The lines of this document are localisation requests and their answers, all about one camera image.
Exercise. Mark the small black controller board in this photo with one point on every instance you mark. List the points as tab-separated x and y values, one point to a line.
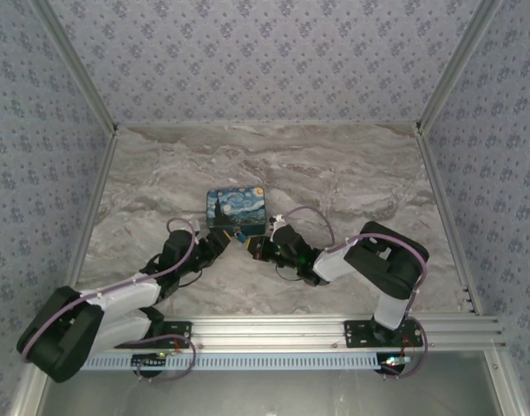
149	362
392	363

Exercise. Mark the aluminium frame post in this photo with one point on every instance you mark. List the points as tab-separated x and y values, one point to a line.
83	69
456	65

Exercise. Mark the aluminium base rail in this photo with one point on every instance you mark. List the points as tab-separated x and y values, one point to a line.
269	331

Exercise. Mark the aluminium table edge rail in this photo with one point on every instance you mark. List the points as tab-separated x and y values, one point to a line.
446	216
89	216

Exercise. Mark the grey metal sheet shelf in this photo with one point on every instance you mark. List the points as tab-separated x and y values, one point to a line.
269	394

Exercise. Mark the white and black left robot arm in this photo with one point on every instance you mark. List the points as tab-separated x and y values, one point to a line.
126	294

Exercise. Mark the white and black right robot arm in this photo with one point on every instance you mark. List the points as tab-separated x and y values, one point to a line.
334	262

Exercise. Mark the starry night painted tin box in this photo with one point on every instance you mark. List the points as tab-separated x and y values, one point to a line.
238	203

